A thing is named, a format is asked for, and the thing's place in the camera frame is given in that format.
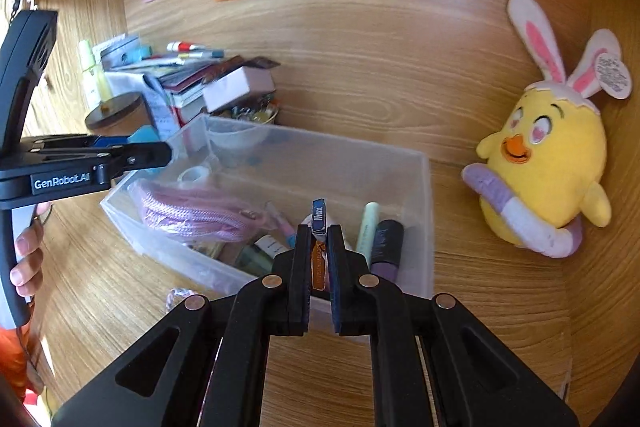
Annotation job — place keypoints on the white small box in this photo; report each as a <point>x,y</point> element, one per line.
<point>240,85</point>

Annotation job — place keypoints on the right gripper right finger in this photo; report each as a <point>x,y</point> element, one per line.
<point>433,361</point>

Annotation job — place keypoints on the clear plastic storage bin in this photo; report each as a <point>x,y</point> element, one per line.
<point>297,167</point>

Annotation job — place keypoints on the green glass spray bottle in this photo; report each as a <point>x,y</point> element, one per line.
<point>257,258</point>

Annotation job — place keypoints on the dark blue Max packet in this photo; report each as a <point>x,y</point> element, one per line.
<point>319,223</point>

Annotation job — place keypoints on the pale green lip balm tube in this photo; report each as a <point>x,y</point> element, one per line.
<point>368,225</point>

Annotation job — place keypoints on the yellow chick plush toy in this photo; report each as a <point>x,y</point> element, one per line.
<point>539,176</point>

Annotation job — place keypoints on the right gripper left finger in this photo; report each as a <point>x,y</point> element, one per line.
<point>204,363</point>

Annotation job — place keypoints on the blue washi tape roll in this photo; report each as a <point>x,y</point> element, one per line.
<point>145,134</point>

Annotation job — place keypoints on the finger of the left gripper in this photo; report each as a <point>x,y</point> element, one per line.
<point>119,157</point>
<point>107,139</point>

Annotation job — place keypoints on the yellow green spray bottle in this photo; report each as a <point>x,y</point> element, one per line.
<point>94,85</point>

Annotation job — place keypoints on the white tape roll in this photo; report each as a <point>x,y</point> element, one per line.
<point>199,175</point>

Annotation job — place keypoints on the stack of books and papers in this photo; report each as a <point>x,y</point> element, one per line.
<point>171,83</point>

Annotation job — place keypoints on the red white marker pen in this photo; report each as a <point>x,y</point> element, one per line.
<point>184,47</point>

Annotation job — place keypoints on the left hand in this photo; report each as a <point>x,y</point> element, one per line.
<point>27,275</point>

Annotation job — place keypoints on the brown lidded mug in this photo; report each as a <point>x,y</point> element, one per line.
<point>122,115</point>

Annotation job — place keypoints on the white ceramic bowl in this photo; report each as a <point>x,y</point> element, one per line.
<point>236,143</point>

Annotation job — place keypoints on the pink pen with blue charm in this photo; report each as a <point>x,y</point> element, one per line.
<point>285,227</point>

